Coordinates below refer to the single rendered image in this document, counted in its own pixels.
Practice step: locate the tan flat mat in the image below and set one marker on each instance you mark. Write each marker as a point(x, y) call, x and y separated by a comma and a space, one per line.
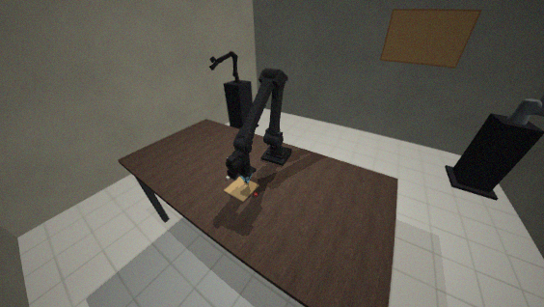
point(240, 189)

